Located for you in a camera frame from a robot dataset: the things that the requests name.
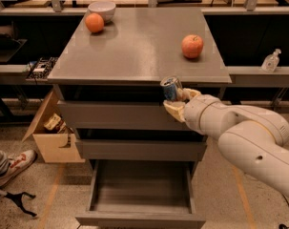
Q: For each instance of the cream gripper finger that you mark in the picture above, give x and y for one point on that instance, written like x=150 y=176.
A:
x=188 y=94
x=175 y=109

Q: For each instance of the blue silver redbull can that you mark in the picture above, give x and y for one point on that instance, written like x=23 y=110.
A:
x=172 y=88

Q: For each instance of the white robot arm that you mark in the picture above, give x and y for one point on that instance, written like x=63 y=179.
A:
x=249 y=137

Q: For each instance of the grey drawer cabinet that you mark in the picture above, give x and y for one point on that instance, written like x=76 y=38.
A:
x=127 y=61

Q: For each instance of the grey top drawer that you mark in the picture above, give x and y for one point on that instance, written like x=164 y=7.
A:
x=118 y=115

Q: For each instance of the grey middle drawer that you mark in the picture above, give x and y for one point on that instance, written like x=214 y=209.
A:
x=140 y=150

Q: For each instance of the grey open bottom drawer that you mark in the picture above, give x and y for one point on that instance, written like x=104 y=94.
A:
x=141 y=194

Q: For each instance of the red apple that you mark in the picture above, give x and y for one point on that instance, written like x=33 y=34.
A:
x=192 y=46

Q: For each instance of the clear sanitizer pump bottle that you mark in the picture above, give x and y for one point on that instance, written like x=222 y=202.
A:
x=271 y=61

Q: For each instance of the orange fruit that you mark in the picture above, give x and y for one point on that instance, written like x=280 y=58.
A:
x=94 y=23

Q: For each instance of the white bowl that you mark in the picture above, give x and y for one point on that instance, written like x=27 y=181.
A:
x=105 y=9

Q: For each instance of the cardboard box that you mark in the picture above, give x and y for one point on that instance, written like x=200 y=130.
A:
x=54 y=147

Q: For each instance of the snack packet in box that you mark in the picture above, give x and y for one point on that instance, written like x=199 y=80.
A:
x=53 y=123

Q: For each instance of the black patterned notebook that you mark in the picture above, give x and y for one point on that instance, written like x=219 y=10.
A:
x=40 y=69

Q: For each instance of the white red sneaker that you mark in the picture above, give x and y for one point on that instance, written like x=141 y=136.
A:
x=18 y=164

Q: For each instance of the black reacher grabber tool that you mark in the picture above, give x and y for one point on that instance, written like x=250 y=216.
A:
x=17 y=199

